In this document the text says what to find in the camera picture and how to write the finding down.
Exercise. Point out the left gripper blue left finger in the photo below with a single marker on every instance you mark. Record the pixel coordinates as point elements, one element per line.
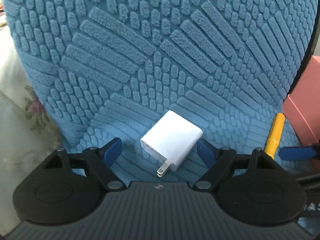
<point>110,152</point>

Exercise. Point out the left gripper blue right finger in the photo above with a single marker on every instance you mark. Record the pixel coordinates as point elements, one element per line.
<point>207,152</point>

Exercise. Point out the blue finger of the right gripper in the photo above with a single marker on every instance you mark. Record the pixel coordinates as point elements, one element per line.
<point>300,152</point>

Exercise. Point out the yellow plastic stick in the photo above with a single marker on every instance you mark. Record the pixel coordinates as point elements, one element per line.
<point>274,136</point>

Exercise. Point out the white power adapter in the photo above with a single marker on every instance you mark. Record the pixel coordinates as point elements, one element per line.
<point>170,140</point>

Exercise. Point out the pink cardboard box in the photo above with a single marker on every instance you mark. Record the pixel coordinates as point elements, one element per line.
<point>301,106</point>

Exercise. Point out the floral cream pillow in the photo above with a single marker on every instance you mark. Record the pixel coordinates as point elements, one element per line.
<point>27,134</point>

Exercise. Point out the blue textured sofa cover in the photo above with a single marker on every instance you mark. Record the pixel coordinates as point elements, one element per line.
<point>112,68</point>

